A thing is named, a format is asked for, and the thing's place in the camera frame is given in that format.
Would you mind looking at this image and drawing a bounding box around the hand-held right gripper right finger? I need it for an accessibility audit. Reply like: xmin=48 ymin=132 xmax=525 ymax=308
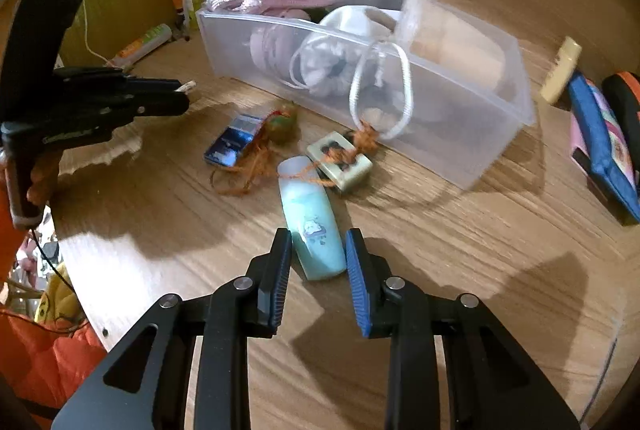
xmin=345 ymin=228 xmax=586 ymax=430

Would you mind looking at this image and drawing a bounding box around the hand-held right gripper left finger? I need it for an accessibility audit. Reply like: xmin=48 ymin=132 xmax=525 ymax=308
xmin=50 ymin=227 xmax=293 ymax=430

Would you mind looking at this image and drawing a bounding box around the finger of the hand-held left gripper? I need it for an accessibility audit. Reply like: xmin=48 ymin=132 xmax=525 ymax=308
xmin=106 ymin=91 xmax=192 ymax=130
xmin=124 ymin=76 xmax=184 ymax=96

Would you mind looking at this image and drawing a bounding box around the light blue tube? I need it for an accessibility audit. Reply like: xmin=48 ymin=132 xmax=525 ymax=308
xmin=277 ymin=156 xmax=347 ymax=282

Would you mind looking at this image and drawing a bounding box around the clear plastic storage bin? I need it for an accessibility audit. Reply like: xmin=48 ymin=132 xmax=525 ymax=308
xmin=196 ymin=0 xmax=536 ymax=191

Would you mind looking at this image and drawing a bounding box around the beige cylindrical jar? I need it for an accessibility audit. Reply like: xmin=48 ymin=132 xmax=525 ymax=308
xmin=415 ymin=12 xmax=506 ymax=91

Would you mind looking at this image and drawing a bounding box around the sheer white drawstring bag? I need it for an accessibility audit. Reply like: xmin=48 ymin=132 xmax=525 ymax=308
xmin=349 ymin=0 xmax=437 ymax=142

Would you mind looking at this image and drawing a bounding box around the person's left hand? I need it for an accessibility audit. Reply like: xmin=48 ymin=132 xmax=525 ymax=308
xmin=25 ymin=149 xmax=62 ymax=211

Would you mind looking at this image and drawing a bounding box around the green and orange tube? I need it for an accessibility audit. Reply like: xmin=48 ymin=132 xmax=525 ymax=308
xmin=109 ymin=24 xmax=173 ymax=68

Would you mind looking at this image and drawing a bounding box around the small blue box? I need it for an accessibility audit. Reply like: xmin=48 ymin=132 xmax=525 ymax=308
xmin=202 ymin=114 xmax=266 ymax=168

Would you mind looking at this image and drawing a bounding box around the small printed tin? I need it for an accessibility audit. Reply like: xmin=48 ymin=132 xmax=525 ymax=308
xmin=306 ymin=132 xmax=373 ymax=195

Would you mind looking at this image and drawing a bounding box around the yellow plush toy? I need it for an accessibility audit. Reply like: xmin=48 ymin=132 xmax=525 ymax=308
xmin=35 ymin=262 xmax=86 ymax=326

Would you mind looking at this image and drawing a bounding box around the orange cloth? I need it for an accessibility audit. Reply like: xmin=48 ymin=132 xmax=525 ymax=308
xmin=0 ymin=180 xmax=108 ymax=411

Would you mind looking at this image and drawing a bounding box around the pink and black notebook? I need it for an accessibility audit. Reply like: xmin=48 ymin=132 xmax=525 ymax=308
xmin=569 ymin=110 xmax=640 ymax=226

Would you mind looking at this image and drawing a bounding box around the blue zip pencil case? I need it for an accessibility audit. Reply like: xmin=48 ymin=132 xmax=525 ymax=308
xmin=567 ymin=72 xmax=640 ymax=211

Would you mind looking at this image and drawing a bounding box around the pale yellow tube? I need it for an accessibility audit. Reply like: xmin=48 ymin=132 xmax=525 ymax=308
xmin=540 ymin=36 xmax=582 ymax=104

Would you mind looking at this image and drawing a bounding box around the black and orange round case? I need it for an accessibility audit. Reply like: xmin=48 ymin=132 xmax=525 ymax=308
xmin=601 ymin=71 xmax=640 ymax=151

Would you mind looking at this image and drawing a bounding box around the green ornament with orange string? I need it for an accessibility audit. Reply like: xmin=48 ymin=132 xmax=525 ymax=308
xmin=210 ymin=105 xmax=383 ymax=197

